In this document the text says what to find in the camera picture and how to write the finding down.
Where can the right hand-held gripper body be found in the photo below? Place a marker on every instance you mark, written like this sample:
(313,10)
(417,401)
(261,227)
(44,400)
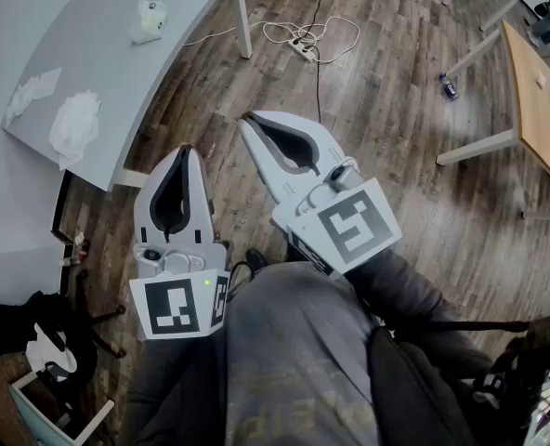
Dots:
(349,226)

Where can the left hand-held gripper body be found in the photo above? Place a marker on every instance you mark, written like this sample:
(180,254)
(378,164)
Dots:
(173,305)

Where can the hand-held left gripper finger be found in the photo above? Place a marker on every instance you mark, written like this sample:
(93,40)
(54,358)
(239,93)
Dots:
(142,216)
(203,221)

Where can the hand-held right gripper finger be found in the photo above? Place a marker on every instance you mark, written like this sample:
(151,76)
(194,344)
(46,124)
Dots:
(268,165)
(326,142)

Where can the small pale plastic bag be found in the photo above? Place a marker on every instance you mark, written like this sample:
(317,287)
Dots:
(149,19)

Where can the person's right forearm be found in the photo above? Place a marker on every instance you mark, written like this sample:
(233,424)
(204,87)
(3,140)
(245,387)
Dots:
(405,305)

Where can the person's left forearm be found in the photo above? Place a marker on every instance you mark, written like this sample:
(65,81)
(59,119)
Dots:
(173,379)

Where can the person's black shoe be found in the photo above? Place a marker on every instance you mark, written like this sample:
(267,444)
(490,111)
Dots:
(256,259)

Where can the small bottles under table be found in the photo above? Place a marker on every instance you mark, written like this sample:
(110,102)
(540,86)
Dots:
(77,246)

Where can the white power strip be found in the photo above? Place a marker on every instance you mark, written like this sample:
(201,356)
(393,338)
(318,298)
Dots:
(303,48)

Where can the person's torso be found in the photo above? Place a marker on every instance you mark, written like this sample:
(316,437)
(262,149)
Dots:
(293,365)

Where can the plastic drink bottle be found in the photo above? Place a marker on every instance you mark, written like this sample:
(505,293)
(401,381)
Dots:
(449,86)

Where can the white table leg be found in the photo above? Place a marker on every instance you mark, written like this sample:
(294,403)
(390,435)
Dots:
(242,17)

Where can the black office chair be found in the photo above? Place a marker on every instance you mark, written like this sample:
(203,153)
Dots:
(5,328)

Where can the wooden top table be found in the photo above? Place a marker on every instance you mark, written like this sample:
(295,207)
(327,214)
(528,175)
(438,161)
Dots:
(540,114)

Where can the black harness bag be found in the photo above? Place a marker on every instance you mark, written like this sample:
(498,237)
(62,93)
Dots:
(521,356)

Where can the small white card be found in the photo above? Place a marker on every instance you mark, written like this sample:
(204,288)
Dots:
(541,80)

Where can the white shelf frame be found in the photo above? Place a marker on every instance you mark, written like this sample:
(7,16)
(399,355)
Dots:
(94,418)

